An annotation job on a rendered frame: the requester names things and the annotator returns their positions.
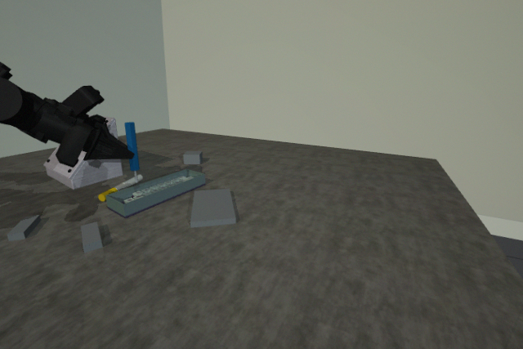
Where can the blue stylus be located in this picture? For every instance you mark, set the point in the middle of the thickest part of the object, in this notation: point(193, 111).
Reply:
point(131, 145)

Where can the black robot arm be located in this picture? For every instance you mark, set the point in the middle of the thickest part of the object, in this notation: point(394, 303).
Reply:
point(18, 107)

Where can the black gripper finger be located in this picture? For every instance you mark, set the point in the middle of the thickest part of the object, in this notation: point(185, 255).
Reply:
point(111, 137)
point(104, 148)

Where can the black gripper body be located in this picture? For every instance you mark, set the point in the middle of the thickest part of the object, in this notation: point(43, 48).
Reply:
point(72, 139)

